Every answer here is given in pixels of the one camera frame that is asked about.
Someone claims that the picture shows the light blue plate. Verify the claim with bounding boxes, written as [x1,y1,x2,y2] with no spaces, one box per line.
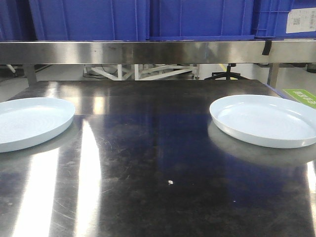
[0,97,76,153]
[209,94,316,149]

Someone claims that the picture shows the black chair base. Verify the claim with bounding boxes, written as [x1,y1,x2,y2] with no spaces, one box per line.
[204,63,247,80]

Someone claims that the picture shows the blue plastic bin middle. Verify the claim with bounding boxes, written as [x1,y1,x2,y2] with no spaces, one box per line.
[149,0,254,41]

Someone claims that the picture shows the blue plastic bin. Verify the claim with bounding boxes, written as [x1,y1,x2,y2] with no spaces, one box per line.
[251,0,316,39]
[149,0,254,41]
[29,0,150,41]

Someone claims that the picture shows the steel table leg right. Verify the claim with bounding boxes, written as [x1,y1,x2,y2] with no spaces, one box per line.
[267,63,279,88]

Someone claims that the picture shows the steel table leg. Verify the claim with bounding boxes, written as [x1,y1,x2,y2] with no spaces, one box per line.
[267,63,279,88]
[23,64,38,86]

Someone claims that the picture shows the black tape strip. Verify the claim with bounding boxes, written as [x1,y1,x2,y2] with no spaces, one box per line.
[262,40,272,56]

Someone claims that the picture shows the steel table leg left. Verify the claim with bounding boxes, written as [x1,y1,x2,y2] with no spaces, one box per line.
[23,64,38,86]

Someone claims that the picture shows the green floor sign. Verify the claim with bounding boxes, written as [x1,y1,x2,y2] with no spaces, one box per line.
[283,89,316,109]

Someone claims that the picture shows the blue plastic bin left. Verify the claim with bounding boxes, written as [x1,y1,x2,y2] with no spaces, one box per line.
[29,0,150,41]

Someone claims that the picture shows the blue plastic bin right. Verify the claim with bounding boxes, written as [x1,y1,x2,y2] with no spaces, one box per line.
[251,0,316,39]

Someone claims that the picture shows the white paper label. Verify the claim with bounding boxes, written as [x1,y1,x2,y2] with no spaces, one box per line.
[286,7,316,34]

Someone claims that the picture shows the white metal frame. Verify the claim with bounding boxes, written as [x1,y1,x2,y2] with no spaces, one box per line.
[83,64,199,81]

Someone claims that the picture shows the stainless steel shelf rail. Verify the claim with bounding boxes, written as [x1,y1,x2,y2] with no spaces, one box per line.
[0,39,316,65]

